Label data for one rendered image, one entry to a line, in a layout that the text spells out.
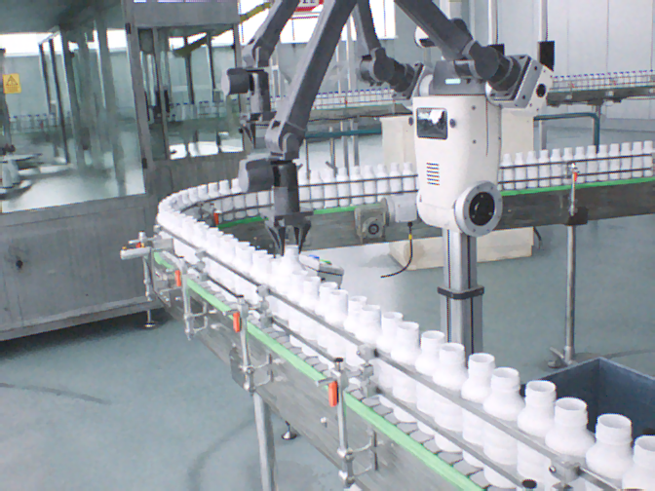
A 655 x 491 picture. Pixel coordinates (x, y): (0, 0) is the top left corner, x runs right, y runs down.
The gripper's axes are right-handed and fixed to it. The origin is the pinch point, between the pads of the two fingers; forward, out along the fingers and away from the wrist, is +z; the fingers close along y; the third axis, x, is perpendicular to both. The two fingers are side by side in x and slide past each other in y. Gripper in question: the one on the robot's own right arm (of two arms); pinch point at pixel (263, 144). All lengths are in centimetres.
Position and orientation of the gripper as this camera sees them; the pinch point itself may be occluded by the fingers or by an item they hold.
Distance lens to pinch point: 200.2
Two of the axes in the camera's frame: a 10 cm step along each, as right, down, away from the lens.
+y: -8.8, 1.7, -4.4
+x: 4.7, 1.8, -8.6
